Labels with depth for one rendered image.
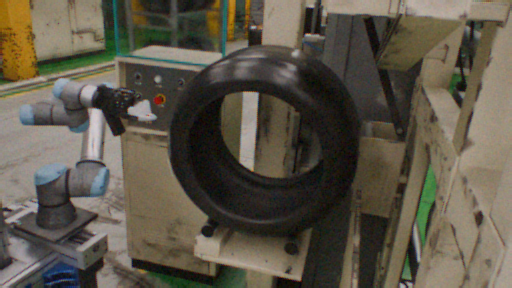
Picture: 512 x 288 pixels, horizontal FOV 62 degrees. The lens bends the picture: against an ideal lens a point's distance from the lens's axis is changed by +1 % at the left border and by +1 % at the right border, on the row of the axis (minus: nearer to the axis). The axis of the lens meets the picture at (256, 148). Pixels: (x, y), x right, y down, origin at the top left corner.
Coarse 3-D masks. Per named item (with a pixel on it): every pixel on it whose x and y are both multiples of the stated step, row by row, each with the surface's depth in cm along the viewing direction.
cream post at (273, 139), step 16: (272, 0) 143; (288, 0) 141; (304, 0) 146; (272, 16) 144; (288, 16) 143; (304, 16) 152; (272, 32) 146; (288, 32) 145; (272, 96) 155; (272, 112) 157; (288, 112) 156; (256, 128) 161; (272, 128) 160; (288, 128) 159; (256, 144) 164; (272, 144) 162; (288, 144) 164; (256, 160) 166; (272, 160) 165; (288, 160) 172; (272, 176) 167; (256, 272) 187
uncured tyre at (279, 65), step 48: (288, 48) 131; (192, 96) 121; (288, 96) 114; (336, 96) 117; (192, 144) 150; (336, 144) 116; (192, 192) 133; (240, 192) 158; (288, 192) 157; (336, 192) 122
